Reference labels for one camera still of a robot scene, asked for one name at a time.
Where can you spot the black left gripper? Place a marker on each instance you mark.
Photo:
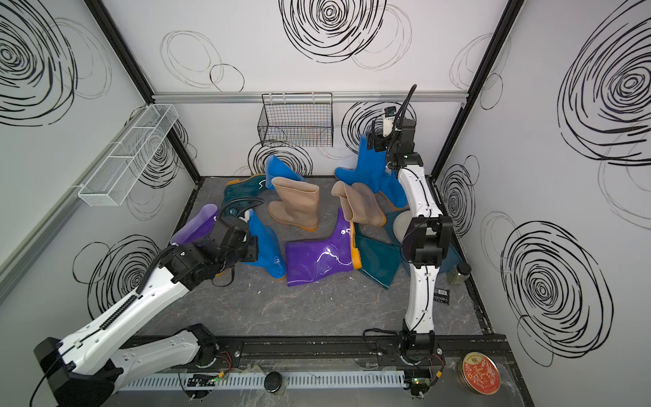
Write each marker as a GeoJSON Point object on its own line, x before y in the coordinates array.
{"type": "Point", "coordinates": [253, 243]}

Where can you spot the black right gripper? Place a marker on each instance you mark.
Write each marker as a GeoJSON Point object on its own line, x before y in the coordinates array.
{"type": "Point", "coordinates": [379, 142]}

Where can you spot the blue rain boot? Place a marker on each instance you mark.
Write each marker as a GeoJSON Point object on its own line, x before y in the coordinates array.
{"type": "Point", "coordinates": [393, 191]}
{"type": "Point", "coordinates": [269, 256]}
{"type": "Point", "coordinates": [369, 170]}
{"type": "Point", "coordinates": [274, 167]}

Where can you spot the purple rain boot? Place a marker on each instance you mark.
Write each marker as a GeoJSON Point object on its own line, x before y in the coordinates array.
{"type": "Point", "coordinates": [198, 227]}
{"type": "Point", "coordinates": [313, 260]}

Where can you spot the beige rain boot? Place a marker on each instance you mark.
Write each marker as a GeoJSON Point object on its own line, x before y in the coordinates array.
{"type": "Point", "coordinates": [359, 204]}
{"type": "Point", "coordinates": [298, 205]}

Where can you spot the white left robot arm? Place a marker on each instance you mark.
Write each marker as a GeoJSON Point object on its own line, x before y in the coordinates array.
{"type": "Point", "coordinates": [86, 367]}

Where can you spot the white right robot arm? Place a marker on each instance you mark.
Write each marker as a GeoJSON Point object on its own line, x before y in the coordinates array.
{"type": "Point", "coordinates": [426, 241]}

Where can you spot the dark green rain boot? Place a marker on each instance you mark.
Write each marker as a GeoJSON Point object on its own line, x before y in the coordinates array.
{"type": "Point", "coordinates": [242, 195]}
{"type": "Point", "coordinates": [379, 261]}

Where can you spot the grey round plate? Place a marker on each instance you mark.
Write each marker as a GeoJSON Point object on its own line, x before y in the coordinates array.
{"type": "Point", "coordinates": [401, 223]}

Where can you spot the teal square tray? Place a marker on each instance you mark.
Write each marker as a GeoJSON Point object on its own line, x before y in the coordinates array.
{"type": "Point", "coordinates": [452, 258]}

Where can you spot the black round knob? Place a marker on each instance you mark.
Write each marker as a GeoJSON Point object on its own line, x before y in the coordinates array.
{"type": "Point", "coordinates": [273, 382]}

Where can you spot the small glass jar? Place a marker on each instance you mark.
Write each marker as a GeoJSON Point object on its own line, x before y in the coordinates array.
{"type": "Point", "coordinates": [459, 273]}

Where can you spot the small black packet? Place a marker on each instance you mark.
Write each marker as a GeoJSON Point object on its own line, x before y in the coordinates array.
{"type": "Point", "coordinates": [441, 295]}

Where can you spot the red round tin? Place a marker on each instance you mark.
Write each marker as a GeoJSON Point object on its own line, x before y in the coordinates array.
{"type": "Point", "coordinates": [479, 374]}

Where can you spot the black wire basket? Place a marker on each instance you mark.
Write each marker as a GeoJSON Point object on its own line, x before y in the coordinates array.
{"type": "Point", "coordinates": [301, 119]}

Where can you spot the white wire basket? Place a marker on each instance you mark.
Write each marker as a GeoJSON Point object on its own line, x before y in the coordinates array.
{"type": "Point", "coordinates": [129, 156]}

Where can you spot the white slotted cable duct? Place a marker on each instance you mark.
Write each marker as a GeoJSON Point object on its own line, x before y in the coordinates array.
{"type": "Point", "coordinates": [255, 381]}

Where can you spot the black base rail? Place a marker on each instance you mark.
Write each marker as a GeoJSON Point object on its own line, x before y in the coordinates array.
{"type": "Point", "coordinates": [384, 350]}

